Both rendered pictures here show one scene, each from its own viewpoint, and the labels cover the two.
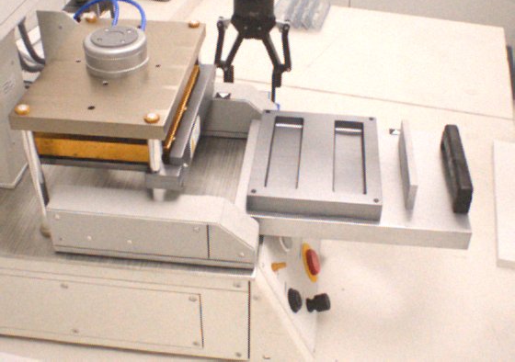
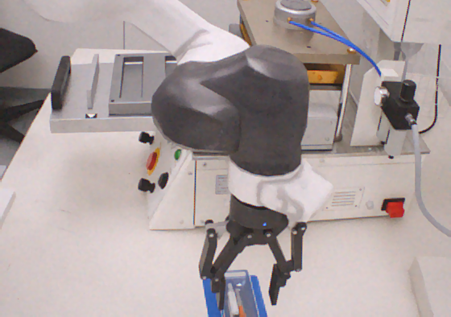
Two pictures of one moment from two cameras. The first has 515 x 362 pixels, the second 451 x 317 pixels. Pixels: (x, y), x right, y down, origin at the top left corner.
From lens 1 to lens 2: 166 cm
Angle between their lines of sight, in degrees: 108
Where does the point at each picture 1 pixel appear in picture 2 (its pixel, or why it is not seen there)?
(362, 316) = (117, 159)
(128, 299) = not seen: hidden behind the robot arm
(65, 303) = not seen: hidden behind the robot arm
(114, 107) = (269, 2)
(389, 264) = (94, 192)
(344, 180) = (135, 73)
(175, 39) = (271, 37)
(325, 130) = (149, 89)
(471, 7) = not seen: outside the picture
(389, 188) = (106, 79)
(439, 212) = (80, 71)
